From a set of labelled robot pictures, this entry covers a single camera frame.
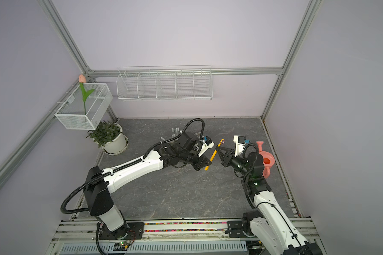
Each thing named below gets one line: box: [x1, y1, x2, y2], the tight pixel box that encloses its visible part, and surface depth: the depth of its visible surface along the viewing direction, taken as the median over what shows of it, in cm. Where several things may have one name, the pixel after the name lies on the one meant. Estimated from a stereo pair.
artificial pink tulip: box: [78, 73, 95, 115], surface depth 87 cm
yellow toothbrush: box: [204, 138, 226, 172], surface depth 74 cm
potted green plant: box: [85, 117, 129, 156], surface depth 92 cm
